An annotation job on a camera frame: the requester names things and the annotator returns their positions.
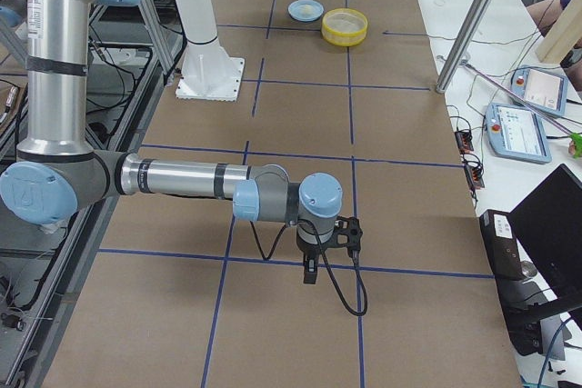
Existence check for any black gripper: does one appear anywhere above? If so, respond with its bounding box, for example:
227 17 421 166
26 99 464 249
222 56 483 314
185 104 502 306
296 240 324 284

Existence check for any near blue teach pendant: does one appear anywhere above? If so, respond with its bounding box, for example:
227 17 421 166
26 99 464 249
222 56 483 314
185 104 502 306
485 103 552 164

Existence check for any wooden post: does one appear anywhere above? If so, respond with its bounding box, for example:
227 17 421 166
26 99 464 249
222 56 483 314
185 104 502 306
536 0 581 64

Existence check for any light blue plate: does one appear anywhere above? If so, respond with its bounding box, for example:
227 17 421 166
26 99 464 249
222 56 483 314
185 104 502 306
287 0 325 23

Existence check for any blue teach pendant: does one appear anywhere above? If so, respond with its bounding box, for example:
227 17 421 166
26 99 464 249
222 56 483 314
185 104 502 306
485 103 552 164
510 65 567 117

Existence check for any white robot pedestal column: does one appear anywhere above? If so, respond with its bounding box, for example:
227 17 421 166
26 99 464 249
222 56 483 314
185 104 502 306
176 0 245 102

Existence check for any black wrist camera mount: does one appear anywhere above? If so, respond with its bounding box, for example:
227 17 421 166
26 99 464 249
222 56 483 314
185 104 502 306
328 216 363 257

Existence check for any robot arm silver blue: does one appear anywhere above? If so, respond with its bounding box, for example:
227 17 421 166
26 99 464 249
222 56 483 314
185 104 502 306
1 0 347 284

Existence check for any near orange electronics board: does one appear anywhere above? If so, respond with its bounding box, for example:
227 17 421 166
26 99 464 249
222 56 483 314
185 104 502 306
464 161 485 190

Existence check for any aluminium frame post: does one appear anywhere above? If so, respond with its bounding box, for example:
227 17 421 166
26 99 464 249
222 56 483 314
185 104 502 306
436 0 492 94

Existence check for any far blue teach pendant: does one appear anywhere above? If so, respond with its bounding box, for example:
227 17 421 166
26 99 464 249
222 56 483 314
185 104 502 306
510 65 567 117

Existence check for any orange electronics board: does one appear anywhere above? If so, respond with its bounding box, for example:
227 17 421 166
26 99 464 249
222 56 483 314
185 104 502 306
455 129 474 154
464 161 485 190

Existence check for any black computer box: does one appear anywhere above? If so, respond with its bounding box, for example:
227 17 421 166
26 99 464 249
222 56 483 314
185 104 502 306
479 209 527 281

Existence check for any white steamed bun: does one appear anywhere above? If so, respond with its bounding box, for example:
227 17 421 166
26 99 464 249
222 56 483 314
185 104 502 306
294 4 318 21

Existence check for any yellow bamboo steamer basket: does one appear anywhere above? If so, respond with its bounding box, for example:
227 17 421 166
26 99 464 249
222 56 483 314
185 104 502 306
321 8 368 47

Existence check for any far orange electronics board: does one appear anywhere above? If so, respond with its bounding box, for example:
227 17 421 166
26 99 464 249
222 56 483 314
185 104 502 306
455 129 474 154

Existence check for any black monitor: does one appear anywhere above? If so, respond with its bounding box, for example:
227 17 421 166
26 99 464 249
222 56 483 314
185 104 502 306
508 164 581 297

